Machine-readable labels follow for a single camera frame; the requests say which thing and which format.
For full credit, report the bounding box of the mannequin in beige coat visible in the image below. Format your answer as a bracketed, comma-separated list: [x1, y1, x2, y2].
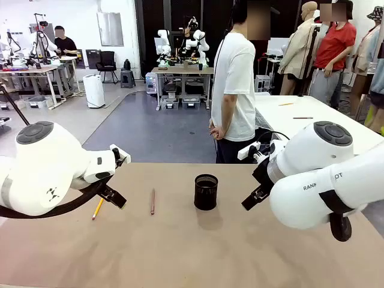
[277, 1, 319, 96]

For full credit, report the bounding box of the person in black T-shirt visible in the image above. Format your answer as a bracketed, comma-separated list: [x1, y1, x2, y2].
[53, 25, 79, 57]

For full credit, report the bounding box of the person's right hand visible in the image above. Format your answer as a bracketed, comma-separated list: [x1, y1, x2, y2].
[209, 124, 226, 141]

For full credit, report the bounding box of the mannequin in tan jacket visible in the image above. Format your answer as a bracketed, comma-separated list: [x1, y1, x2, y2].
[349, 25, 379, 121]

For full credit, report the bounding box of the grey patterned cloth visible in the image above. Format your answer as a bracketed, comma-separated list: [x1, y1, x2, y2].
[254, 106, 272, 130]

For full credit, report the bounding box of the white floor bin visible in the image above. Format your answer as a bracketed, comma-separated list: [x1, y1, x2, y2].
[23, 95, 49, 109]

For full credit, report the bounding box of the white board panel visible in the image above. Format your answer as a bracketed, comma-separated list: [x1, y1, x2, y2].
[266, 37, 290, 56]

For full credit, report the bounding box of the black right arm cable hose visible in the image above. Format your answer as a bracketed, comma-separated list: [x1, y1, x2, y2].
[319, 190, 365, 242]

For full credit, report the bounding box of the person's right forearm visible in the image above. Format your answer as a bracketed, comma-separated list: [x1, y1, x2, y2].
[213, 93, 238, 130]

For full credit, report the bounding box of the black tripod leg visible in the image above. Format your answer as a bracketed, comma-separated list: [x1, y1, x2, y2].
[0, 85, 31, 126]

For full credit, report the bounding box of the white air purifier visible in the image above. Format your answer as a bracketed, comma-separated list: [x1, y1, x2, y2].
[83, 74, 106, 109]

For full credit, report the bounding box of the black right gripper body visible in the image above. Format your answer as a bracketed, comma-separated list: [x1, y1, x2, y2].
[252, 158, 275, 193]

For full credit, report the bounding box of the grey storage bin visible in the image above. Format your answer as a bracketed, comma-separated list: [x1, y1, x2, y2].
[182, 97, 201, 110]
[161, 97, 180, 110]

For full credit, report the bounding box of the dark grey step stool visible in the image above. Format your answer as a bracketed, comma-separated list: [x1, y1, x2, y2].
[120, 69, 136, 89]

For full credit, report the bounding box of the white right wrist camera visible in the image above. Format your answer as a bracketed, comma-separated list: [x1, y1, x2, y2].
[237, 142, 261, 160]

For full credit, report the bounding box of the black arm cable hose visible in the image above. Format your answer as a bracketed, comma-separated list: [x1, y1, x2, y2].
[0, 179, 106, 220]
[319, 190, 365, 242]

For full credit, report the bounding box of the white desk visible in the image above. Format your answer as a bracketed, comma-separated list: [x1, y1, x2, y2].
[58, 56, 82, 100]

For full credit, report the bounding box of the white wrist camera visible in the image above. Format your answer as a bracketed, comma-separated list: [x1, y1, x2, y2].
[237, 142, 261, 160]
[109, 144, 131, 164]

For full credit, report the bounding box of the black office chair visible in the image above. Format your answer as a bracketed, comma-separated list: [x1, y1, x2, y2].
[95, 50, 119, 84]

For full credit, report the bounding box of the grey wall panel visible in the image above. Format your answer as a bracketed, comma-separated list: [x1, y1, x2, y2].
[96, 11, 124, 47]

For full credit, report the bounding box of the patterned bucket hat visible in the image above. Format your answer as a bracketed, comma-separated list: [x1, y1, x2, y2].
[366, 6, 384, 22]

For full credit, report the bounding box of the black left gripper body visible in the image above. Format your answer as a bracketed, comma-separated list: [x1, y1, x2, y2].
[98, 181, 113, 196]

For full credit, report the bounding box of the black mesh pen holder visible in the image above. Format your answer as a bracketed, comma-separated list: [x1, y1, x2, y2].
[194, 174, 219, 211]

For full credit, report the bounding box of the person in red shirt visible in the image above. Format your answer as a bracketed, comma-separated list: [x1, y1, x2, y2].
[308, 0, 358, 109]

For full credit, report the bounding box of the white table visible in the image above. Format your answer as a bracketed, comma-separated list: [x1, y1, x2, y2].
[254, 95, 384, 164]

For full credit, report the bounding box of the wooden top work table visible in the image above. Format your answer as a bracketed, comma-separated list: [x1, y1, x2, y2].
[0, 66, 59, 109]

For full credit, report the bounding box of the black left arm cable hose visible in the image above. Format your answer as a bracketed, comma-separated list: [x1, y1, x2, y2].
[0, 179, 106, 220]

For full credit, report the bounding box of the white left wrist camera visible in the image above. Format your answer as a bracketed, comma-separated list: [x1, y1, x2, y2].
[109, 144, 131, 164]

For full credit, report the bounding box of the white computer case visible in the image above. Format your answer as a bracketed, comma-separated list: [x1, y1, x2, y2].
[254, 74, 271, 92]

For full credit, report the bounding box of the person in white T-shirt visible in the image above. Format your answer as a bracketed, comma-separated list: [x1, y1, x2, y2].
[209, 0, 272, 164]

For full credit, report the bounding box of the black tripod pole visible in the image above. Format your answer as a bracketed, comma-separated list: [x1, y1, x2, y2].
[298, 25, 320, 97]

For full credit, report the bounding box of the background robot work table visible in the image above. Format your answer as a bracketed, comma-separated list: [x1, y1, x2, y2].
[151, 66, 215, 111]

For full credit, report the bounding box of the lit computer tower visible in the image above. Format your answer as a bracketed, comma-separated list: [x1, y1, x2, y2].
[145, 73, 159, 95]

